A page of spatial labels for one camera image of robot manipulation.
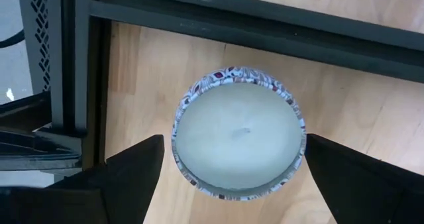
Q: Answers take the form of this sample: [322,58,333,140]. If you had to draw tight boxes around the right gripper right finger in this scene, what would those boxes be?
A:
[303,133,424,224]

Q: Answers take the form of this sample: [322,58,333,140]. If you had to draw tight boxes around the red leaf candle tin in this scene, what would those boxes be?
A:
[171,66,307,202]

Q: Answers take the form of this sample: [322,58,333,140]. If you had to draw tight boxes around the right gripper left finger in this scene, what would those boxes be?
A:
[0,133,166,224]

